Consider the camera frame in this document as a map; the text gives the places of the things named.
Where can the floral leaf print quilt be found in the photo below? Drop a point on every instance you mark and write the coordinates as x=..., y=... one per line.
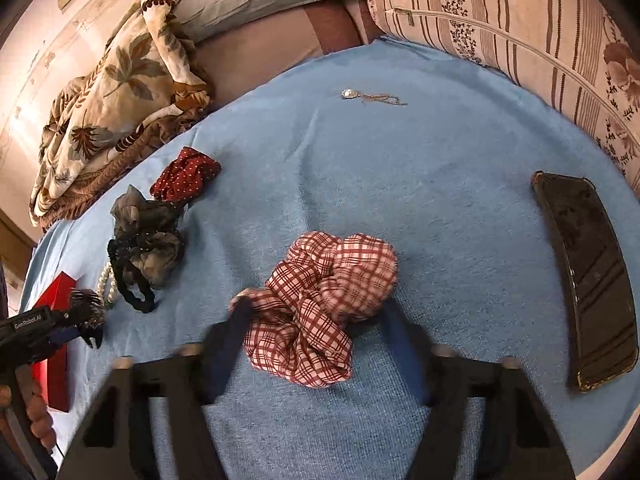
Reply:
x=115, y=85

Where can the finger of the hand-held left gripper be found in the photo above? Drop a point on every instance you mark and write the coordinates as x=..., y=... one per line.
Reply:
x=64, y=335
x=80, y=317

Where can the red box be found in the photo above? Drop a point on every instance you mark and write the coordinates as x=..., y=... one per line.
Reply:
x=52, y=385

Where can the red polka dot scrunchie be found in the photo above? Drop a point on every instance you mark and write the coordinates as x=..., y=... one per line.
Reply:
x=185, y=175

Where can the grey sheer scrunchie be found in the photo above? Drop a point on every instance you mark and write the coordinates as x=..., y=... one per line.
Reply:
x=150, y=260

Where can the brown ruffled blanket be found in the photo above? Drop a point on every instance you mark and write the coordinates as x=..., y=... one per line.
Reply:
x=90, y=187

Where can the pink maroon bed sheet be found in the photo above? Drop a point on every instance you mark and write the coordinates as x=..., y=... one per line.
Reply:
x=260, y=55

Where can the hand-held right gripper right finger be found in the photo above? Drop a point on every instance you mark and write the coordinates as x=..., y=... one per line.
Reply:
x=406, y=352

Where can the small silver pin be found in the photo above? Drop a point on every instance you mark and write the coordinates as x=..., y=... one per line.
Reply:
x=347, y=93

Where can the black hair claw clip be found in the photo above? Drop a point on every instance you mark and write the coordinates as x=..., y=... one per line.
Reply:
x=90, y=302

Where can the striped floral pillow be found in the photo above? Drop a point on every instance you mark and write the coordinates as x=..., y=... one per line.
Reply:
x=500, y=10

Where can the person's left hand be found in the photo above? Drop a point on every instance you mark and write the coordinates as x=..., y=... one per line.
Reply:
x=41, y=420

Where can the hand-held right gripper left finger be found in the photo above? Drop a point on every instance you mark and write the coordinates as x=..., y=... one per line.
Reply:
x=231, y=342

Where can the red white plaid scrunchie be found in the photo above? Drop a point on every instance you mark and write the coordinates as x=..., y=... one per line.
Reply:
x=320, y=290

